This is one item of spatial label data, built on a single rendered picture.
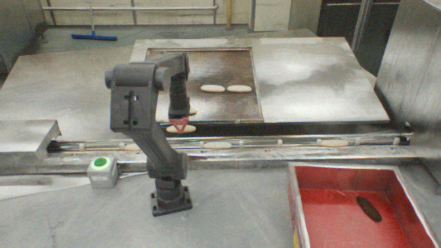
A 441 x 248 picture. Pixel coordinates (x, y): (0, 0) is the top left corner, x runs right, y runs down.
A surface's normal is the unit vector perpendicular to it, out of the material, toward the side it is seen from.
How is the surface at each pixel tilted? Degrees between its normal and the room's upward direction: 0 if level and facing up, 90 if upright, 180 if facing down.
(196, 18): 90
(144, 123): 55
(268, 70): 10
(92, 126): 0
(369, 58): 90
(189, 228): 0
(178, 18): 90
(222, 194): 0
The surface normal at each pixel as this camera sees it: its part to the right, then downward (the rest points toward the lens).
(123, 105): -0.04, 0.00
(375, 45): 0.04, 0.57
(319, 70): 0.00, -0.70
